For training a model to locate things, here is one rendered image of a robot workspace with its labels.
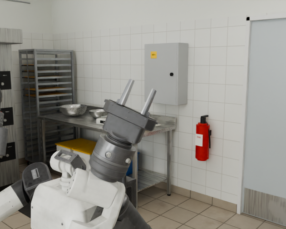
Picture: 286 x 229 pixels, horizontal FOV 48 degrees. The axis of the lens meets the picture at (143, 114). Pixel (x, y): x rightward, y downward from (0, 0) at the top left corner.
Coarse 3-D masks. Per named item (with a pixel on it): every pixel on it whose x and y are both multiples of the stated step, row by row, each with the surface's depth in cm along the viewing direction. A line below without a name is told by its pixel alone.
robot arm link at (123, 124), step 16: (112, 112) 69; (128, 112) 69; (112, 128) 70; (128, 128) 69; (144, 128) 68; (96, 144) 71; (112, 144) 68; (128, 144) 71; (112, 160) 68; (128, 160) 70
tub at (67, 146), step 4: (68, 140) 478; (72, 140) 478; (76, 140) 478; (80, 140) 478; (84, 140) 478; (88, 140) 478; (56, 144) 460; (60, 144) 454; (64, 144) 454; (68, 144) 454; (72, 144) 454; (76, 144) 454; (80, 144) 454; (84, 144) 455; (60, 148) 455; (64, 148) 448; (68, 148) 440; (72, 152) 442
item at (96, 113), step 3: (90, 111) 444; (93, 111) 449; (96, 111) 451; (99, 111) 452; (102, 111) 452; (105, 111) 449; (90, 114) 435; (93, 114) 430; (96, 114) 428; (99, 114) 428; (102, 114) 430; (105, 114) 434; (93, 117) 436; (96, 117) 431; (99, 117) 432
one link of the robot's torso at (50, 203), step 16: (48, 192) 102; (64, 192) 100; (128, 192) 111; (32, 208) 103; (48, 208) 98; (64, 208) 94; (80, 208) 93; (32, 224) 105; (48, 224) 98; (64, 224) 92
